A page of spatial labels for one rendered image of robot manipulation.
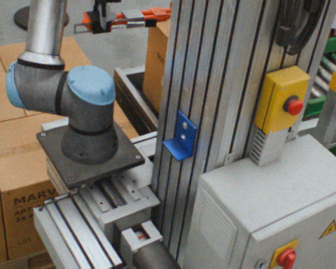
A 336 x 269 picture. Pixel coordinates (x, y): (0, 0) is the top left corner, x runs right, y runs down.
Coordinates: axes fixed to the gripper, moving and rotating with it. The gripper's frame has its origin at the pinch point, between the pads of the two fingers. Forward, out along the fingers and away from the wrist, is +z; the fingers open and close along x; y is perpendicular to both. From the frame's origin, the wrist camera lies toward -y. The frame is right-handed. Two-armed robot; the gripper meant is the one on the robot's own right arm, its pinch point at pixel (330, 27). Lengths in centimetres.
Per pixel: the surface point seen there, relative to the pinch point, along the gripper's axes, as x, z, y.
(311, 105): -3.9, 45.1, -8.3
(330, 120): 24.9, 27.3, 10.3
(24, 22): -218, 105, 75
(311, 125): 5.7, 48.4, -1.9
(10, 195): -6, 56, 129
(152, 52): -41, 27, 59
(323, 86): -24, 54, -36
